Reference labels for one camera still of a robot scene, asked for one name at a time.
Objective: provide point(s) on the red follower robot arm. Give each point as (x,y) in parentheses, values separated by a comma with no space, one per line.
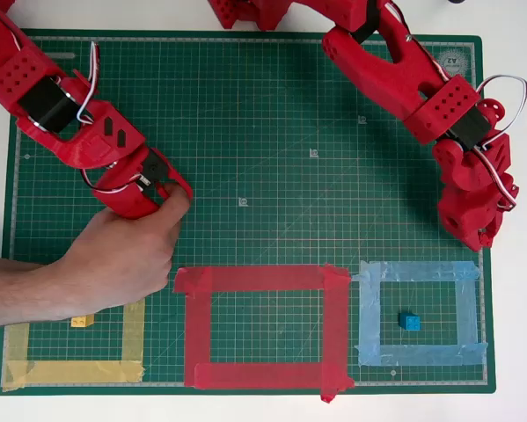
(368,66)

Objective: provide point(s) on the blue toy brick cube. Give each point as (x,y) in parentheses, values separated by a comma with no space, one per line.
(409,322)

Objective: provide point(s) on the red tape square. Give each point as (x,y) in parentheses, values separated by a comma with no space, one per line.
(263,277)

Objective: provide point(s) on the green cutting mat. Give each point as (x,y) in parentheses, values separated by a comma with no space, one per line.
(263,176)

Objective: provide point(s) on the yellow tape square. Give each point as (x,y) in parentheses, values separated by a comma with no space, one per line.
(69,373)

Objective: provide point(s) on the yellow toy brick cube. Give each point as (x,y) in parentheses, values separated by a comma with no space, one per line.
(82,322)

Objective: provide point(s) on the person's right hand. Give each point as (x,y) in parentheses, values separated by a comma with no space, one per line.
(122,264)

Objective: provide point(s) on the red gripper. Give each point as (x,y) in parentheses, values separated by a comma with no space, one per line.
(487,233)

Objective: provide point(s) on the blue tape square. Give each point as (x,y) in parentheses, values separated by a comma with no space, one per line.
(421,355)

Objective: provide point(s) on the person's right forearm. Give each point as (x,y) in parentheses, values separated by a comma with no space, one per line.
(16,290)

